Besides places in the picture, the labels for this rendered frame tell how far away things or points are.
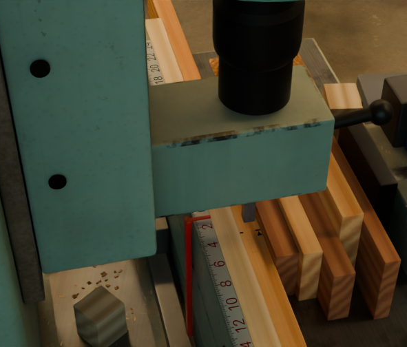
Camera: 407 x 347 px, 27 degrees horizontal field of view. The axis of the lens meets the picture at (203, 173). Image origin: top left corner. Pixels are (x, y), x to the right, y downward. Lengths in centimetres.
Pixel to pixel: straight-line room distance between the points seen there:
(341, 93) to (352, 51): 177
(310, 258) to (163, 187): 14
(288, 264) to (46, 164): 23
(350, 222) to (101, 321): 24
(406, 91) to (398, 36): 196
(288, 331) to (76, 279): 29
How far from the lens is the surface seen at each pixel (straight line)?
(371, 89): 153
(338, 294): 67
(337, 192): 69
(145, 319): 82
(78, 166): 53
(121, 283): 85
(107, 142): 52
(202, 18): 273
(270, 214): 70
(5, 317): 56
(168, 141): 58
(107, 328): 78
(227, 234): 68
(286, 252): 67
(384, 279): 67
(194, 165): 59
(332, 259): 67
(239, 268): 66
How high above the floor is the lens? 144
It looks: 42 degrees down
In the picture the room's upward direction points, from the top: straight up
